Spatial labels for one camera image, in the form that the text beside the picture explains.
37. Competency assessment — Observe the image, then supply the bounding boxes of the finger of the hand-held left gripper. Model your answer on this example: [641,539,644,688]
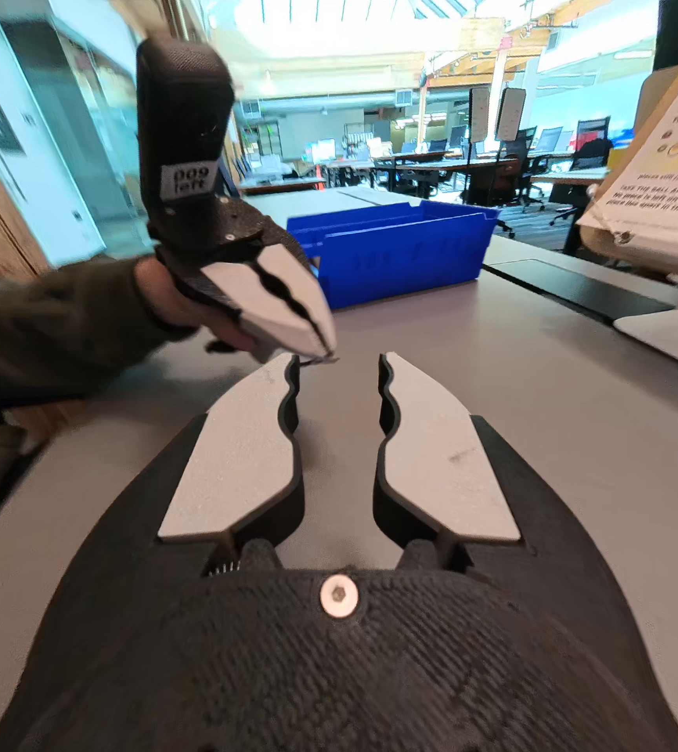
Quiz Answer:
[201,260,334,363]
[256,242,338,355]

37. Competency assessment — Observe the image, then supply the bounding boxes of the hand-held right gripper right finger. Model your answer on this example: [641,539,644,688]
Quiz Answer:
[373,352,522,544]

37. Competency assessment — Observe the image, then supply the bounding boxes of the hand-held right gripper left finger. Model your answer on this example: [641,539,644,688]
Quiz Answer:
[157,352,306,544]

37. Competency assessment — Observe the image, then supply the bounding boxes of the person's left forearm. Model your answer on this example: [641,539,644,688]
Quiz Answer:
[0,255,202,430]

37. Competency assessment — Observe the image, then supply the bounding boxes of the person's left hand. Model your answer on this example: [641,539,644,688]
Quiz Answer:
[136,254,256,352]

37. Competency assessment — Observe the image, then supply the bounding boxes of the blue plastic bin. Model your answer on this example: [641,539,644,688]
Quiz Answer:
[286,199,501,311]

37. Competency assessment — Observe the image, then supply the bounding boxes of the white board on stand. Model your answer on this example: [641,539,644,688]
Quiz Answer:
[469,88,490,143]
[496,87,527,142]

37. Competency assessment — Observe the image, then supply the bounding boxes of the black office chair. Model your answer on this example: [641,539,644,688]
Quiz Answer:
[494,126,554,236]

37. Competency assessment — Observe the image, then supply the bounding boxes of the white stand base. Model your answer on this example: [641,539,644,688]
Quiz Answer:
[614,273,678,378]

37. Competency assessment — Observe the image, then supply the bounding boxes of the wooden clipboard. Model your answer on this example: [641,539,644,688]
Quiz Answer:
[577,59,678,280]

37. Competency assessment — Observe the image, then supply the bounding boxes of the red-backed office chair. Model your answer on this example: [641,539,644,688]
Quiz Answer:
[571,116,614,171]

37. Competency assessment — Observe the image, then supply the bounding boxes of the printed instruction sheet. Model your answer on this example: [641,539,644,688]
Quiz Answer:
[577,41,678,248]

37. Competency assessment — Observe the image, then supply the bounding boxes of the black desk cable cover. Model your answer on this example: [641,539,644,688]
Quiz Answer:
[483,258,676,325]

